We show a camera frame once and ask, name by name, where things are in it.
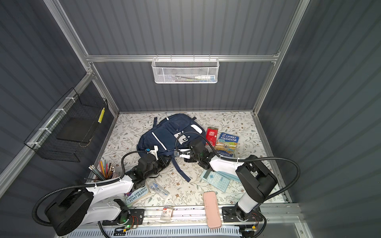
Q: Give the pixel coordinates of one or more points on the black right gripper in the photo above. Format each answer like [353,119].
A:
[191,159]

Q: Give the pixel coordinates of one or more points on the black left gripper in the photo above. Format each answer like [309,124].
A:
[163,162]

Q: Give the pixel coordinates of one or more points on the navy blue student backpack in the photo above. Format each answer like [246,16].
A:
[175,131]

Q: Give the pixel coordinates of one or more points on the purple 143-storey treehouse book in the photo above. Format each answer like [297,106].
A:
[133,197]

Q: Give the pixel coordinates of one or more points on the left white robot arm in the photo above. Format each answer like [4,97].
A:
[77,206]

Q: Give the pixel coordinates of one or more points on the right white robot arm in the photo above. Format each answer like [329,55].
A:
[258,181]

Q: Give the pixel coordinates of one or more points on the clear plastic pen pack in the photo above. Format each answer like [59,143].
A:
[159,190]

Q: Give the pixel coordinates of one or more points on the red card packet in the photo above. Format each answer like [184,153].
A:
[211,135]

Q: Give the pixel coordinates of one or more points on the blue 91-storey treehouse book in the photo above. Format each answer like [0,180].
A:
[226,144]

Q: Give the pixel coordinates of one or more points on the light blue calculator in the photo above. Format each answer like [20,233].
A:
[215,179]

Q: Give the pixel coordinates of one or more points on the light blue pencil case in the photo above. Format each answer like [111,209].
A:
[230,176]

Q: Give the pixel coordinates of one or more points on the cup of coloured pencils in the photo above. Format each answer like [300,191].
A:
[103,170]

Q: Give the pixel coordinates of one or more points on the small clear eraser box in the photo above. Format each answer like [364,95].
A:
[166,214]

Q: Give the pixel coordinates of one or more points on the yellow tag on basket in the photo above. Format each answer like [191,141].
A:
[101,115]

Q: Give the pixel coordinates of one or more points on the pink pencil case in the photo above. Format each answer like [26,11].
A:
[211,210]

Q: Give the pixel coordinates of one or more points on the white glue bottle in basket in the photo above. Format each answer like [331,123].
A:
[206,78]

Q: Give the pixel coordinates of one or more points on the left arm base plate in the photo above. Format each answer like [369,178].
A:
[127,218]

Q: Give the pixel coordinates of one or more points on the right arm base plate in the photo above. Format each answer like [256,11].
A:
[232,214]

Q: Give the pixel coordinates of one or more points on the white wire mesh basket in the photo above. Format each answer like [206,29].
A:
[183,71]

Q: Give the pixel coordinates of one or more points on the black wire mesh basket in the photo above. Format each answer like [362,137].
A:
[68,132]

